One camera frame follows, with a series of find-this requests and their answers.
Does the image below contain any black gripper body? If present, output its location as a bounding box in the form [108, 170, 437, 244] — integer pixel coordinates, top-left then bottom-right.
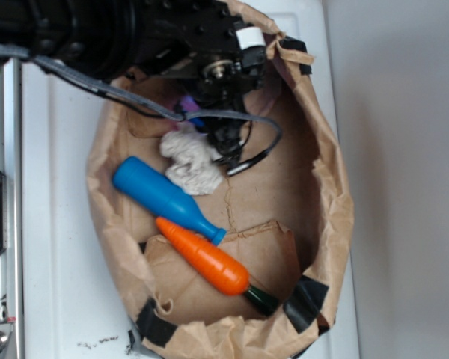
[149, 0, 269, 165]

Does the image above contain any blue plastic bottle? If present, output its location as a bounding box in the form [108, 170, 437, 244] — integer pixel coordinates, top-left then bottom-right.
[112, 156, 226, 245]

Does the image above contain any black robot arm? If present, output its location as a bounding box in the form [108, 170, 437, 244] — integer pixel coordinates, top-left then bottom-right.
[0, 1, 266, 112]

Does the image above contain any crumpled white paper towel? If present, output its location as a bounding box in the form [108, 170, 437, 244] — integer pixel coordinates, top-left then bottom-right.
[159, 123, 224, 195]

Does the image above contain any brown paper bag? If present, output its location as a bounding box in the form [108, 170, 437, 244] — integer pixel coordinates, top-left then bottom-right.
[87, 1, 354, 358]

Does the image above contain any orange toy carrot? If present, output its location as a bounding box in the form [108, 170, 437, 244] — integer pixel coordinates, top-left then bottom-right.
[156, 217, 278, 316]

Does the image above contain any white plastic tray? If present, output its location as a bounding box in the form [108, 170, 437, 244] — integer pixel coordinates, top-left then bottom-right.
[21, 0, 361, 359]

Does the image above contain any grey sleeved cable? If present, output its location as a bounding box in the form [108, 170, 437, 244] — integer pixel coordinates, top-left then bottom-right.
[0, 43, 284, 177]

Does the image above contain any metal frame rail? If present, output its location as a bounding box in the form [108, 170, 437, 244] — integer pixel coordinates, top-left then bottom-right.
[0, 60, 25, 358]

